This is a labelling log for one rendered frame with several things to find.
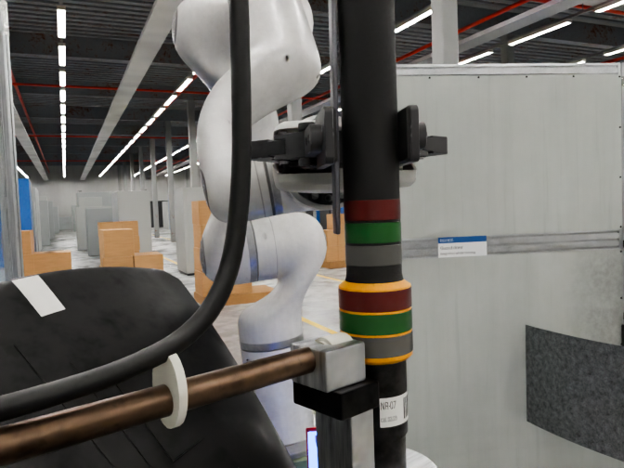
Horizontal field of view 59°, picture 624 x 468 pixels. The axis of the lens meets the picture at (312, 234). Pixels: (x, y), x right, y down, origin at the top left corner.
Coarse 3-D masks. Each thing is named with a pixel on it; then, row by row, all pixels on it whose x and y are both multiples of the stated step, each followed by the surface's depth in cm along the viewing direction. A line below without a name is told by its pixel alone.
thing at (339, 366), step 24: (336, 360) 29; (360, 360) 30; (312, 384) 29; (336, 384) 29; (360, 384) 30; (312, 408) 30; (336, 408) 29; (360, 408) 30; (336, 432) 31; (360, 432) 30; (336, 456) 31; (360, 456) 30; (408, 456) 35
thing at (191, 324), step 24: (240, 0) 26; (240, 24) 26; (240, 48) 26; (240, 72) 26; (240, 96) 26; (240, 120) 26; (240, 144) 26; (240, 168) 26; (240, 192) 26; (240, 216) 26; (240, 240) 26; (216, 288) 26; (216, 312) 25; (168, 336) 24; (192, 336) 25; (120, 360) 23; (144, 360) 23; (168, 360) 24; (48, 384) 21; (72, 384) 21; (96, 384) 22; (168, 384) 24; (0, 408) 20; (24, 408) 20
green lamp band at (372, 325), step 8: (408, 312) 32; (344, 320) 32; (352, 320) 32; (360, 320) 31; (368, 320) 31; (376, 320) 31; (384, 320) 31; (392, 320) 31; (400, 320) 31; (408, 320) 32; (344, 328) 32; (352, 328) 32; (360, 328) 31; (368, 328) 31; (376, 328) 31; (384, 328) 31; (392, 328) 31; (400, 328) 31; (408, 328) 32
